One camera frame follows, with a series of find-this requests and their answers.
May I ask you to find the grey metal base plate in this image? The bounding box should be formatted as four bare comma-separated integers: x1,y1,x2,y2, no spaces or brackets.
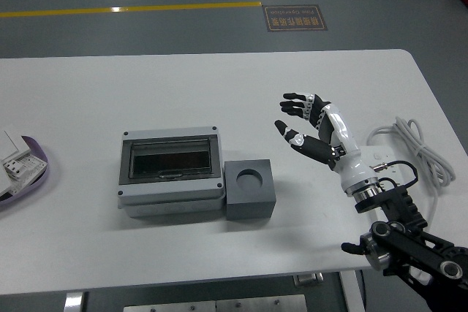
123,294,308,312

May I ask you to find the grey electrical box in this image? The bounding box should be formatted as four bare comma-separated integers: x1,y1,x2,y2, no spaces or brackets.
117,126,224,219

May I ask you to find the white table leg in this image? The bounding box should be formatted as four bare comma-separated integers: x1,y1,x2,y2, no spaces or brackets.
339,270,367,312
63,292,87,312

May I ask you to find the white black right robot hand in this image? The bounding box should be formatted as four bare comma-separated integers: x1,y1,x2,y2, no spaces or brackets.
273,91,380,193

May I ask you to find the white power cord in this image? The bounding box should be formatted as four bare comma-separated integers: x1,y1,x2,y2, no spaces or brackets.
366,116,457,226

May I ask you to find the white power strip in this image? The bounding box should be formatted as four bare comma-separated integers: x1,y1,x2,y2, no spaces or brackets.
356,145,418,205

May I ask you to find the silver table bracket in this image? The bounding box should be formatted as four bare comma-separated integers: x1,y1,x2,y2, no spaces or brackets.
294,272,325,286

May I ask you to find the grey cube with round hole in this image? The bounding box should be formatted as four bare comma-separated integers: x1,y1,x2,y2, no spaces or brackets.
224,159,276,222

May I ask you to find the white flat panel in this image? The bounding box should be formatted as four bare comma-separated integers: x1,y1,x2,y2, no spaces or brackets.
0,129,21,161

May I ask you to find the yellow floor tape line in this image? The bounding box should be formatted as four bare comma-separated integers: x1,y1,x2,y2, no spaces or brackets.
0,0,263,19

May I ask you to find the purple tray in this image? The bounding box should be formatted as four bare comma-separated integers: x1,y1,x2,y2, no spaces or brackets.
0,135,50,211

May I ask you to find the white socket module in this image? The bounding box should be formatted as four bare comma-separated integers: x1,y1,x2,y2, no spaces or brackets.
1,149,49,196

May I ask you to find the dark floor sign, orange text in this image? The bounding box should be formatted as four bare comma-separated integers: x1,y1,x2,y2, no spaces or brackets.
262,4,329,33

